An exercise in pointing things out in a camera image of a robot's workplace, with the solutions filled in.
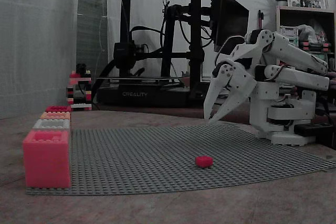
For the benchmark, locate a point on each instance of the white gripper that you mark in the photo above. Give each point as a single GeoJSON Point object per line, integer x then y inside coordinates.
{"type": "Point", "coordinates": [237, 83]}

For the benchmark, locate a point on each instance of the small red brick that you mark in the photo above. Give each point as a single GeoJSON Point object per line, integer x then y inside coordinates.
{"type": "Point", "coordinates": [203, 161]}

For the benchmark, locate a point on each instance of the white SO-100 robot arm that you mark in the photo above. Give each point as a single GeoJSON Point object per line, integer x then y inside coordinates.
{"type": "Point", "coordinates": [288, 48]}

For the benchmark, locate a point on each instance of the grey studded baseplate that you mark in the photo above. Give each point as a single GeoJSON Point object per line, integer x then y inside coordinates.
{"type": "Point", "coordinates": [157, 155]}

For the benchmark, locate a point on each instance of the red brick box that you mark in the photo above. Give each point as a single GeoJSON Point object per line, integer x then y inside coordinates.
{"type": "Point", "coordinates": [57, 108]}

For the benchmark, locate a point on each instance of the orange brick box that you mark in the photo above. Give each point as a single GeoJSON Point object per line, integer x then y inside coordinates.
{"type": "Point", "coordinates": [55, 115]}

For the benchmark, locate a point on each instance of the grey brick box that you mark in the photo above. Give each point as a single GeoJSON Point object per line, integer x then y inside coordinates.
{"type": "Point", "coordinates": [50, 124]}

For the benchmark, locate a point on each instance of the pink brick box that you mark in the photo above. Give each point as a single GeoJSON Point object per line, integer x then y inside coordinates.
{"type": "Point", "coordinates": [47, 161]}

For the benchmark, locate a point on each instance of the black computer monitor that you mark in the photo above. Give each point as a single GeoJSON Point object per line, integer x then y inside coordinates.
{"type": "Point", "coordinates": [228, 19]}

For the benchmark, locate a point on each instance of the black Creality 3D printer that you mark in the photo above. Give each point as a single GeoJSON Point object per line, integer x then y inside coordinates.
{"type": "Point", "coordinates": [141, 94]}

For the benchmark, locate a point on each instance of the wooden shelf unit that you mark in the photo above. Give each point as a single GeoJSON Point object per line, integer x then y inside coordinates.
{"type": "Point", "coordinates": [307, 14]}

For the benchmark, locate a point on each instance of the white sheer curtain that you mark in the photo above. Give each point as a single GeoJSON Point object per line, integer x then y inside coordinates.
{"type": "Point", "coordinates": [34, 45]}

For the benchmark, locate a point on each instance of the small white picture frame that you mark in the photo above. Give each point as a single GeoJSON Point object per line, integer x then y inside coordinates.
{"type": "Point", "coordinates": [305, 2]}

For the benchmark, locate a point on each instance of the red black brick tower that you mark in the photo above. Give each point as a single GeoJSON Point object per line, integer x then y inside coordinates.
{"type": "Point", "coordinates": [78, 95]}

